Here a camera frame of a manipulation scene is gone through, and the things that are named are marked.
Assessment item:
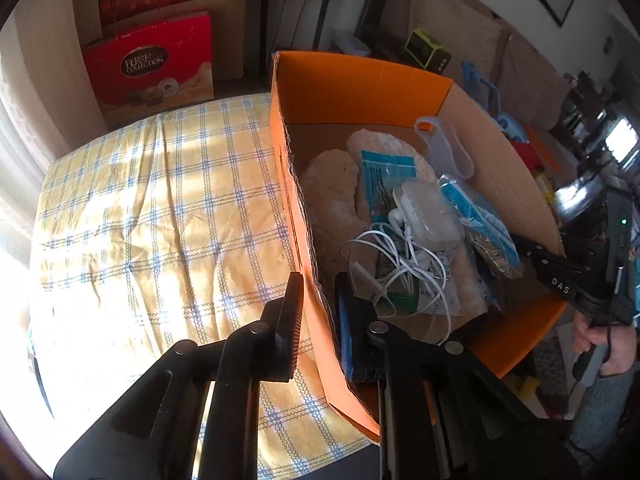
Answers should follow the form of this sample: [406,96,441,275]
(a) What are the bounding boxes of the white wired earphones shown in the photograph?
[340,207,453,346]

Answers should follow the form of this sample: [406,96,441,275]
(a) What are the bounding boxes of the blue bag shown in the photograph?
[460,60,501,116]

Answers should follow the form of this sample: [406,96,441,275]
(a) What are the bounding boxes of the red Ferrero chocolate box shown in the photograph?
[82,14,216,111]

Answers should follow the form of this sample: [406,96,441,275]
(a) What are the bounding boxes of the brown sofa cushion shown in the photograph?
[405,0,506,76]
[492,30,573,131]

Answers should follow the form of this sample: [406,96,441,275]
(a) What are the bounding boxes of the teal herb packet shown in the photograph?
[360,150,418,223]

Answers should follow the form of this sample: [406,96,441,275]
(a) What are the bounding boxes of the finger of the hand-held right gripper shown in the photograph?
[510,232,576,270]
[556,226,607,262]

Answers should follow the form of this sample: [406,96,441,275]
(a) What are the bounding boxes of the yellow checkered tablecloth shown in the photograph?
[27,92,381,471]

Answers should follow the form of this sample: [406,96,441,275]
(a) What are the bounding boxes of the clear plastic measuring cup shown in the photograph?
[414,116,475,181]

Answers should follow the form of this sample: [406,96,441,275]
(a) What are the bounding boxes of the white curtain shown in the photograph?
[0,5,108,191]

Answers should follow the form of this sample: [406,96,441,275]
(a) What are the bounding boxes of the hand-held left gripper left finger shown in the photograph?
[52,271,306,480]

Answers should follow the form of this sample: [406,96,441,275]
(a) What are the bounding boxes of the clear pink earphone case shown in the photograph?
[392,180,466,246]

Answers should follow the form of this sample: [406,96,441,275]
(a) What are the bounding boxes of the orange cardboard box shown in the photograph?
[269,50,581,443]

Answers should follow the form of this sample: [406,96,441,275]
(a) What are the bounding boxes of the bag of dried flowers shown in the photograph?
[437,174,525,281]

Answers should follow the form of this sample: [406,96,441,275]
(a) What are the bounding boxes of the bright screen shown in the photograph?
[600,115,640,166]

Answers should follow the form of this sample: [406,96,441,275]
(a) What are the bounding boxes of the white box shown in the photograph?
[332,30,373,58]

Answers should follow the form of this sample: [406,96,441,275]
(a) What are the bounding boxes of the person's right forearm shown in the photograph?
[567,370,636,461]

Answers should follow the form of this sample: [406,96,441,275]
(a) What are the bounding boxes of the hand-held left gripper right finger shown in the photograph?
[334,271,583,480]

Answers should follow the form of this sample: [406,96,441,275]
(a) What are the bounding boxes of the green portable device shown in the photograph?
[404,29,450,70]

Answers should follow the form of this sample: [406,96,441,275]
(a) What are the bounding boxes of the brown sofa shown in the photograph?
[355,0,616,176]

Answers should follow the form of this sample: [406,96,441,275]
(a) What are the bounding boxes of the black speaker stand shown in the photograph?
[312,0,331,51]

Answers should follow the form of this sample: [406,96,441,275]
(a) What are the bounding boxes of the person's right hand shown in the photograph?
[571,310,638,378]

